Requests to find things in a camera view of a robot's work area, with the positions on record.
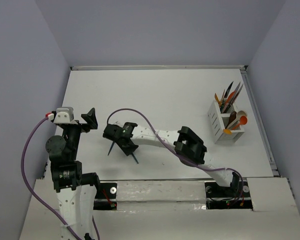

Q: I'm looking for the white two-compartment utensil holder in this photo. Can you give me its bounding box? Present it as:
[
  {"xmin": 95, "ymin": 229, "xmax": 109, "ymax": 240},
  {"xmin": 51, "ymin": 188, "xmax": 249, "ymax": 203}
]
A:
[{"xmin": 207, "ymin": 100, "xmax": 245, "ymax": 144}]

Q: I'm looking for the beige plastic spoon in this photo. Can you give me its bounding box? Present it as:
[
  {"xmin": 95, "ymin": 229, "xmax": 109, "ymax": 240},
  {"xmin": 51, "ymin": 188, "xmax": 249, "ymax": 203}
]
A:
[{"xmin": 229, "ymin": 110, "xmax": 248, "ymax": 127}]

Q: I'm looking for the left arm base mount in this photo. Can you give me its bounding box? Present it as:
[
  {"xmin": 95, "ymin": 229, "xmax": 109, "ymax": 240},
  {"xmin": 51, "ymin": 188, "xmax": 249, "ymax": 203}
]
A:
[{"xmin": 93, "ymin": 181, "xmax": 118, "ymax": 211}]

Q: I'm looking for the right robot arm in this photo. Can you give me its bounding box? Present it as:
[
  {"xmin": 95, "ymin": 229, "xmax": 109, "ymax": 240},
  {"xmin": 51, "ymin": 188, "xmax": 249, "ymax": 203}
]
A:
[{"xmin": 103, "ymin": 122, "xmax": 242, "ymax": 196}]

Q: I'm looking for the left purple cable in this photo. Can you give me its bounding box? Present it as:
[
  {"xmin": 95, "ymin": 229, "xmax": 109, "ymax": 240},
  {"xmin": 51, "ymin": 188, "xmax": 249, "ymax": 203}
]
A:
[{"xmin": 21, "ymin": 117, "xmax": 101, "ymax": 240}]

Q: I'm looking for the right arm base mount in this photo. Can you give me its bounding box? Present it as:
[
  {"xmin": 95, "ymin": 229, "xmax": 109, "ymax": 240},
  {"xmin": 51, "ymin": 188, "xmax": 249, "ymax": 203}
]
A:
[{"xmin": 204, "ymin": 180, "xmax": 253, "ymax": 210}]

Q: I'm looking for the teal plastic knife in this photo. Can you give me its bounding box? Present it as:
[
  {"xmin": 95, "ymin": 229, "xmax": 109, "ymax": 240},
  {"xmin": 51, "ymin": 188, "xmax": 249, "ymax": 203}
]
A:
[{"xmin": 131, "ymin": 153, "xmax": 139, "ymax": 164}]

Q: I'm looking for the pink-handle metal knife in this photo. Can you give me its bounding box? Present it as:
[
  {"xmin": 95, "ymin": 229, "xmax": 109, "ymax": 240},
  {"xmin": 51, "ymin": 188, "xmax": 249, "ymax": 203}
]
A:
[{"xmin": 229, "ymin": 83, "xmax": 243, "ymax": 105}]

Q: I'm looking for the yellow-orange plastic spoon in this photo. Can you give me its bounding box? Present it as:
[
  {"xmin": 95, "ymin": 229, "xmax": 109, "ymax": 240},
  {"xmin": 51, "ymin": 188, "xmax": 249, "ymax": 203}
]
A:
[{"xmin": 223, "ymin": 128, "xmax": 232, "ymax": 135}]

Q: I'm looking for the orange-red plastic knife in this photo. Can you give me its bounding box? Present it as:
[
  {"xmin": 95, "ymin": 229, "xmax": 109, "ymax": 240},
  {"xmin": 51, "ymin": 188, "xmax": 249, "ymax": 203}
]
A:
[{"xmin": 224, "ymin": 91, "xmax": 236, "ymax": 108}]

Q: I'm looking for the orange-red plastic spoon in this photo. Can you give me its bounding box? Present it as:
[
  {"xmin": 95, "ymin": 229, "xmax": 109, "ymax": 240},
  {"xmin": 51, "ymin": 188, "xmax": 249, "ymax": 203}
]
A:
[{"xmin": 231, "ymin": 116, "xmax": 248, "ymax": 130}]

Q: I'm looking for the dark brown wooden spoon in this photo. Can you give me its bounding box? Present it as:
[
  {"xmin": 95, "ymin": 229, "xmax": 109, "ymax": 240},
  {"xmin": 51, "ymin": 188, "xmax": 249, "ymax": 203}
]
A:
[{"xmin": 225, "ymin": 111, "xmax": 237, "ymax": 129}]

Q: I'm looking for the orange knife in holder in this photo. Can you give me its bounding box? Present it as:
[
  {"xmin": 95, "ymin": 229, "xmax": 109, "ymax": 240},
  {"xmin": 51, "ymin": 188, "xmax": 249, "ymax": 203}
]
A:
[{"xmin": 214, "ymin": 93, "xmax": 221, "ymax": 106}]

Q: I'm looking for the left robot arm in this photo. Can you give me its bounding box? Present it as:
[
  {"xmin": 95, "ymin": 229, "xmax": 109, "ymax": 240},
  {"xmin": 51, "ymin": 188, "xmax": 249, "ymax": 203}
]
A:
[{"xmin": 45, "ymin": 107, "xmax": 101, "ymax": 240}]

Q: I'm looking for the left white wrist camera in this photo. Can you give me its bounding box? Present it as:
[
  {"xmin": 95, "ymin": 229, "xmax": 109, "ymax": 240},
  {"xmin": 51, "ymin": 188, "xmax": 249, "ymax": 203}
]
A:
[{"xmin": 46, "ymin": 107, "xmax": 75, "ymax": 125}]

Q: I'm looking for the patterned-handle metal knife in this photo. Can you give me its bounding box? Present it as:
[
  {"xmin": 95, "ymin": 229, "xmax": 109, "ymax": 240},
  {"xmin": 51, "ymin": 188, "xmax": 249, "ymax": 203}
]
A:
[{"xmin": 220, "ymin": 81, "xmax": 234, "ymax": 111}]

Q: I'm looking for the blue plastic spoon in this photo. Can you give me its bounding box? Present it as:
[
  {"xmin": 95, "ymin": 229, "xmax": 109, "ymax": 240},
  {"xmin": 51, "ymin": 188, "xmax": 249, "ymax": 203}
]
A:
[{"xmin": 107, "ymin": 141, "xmax": 115, "ymax": 156}]

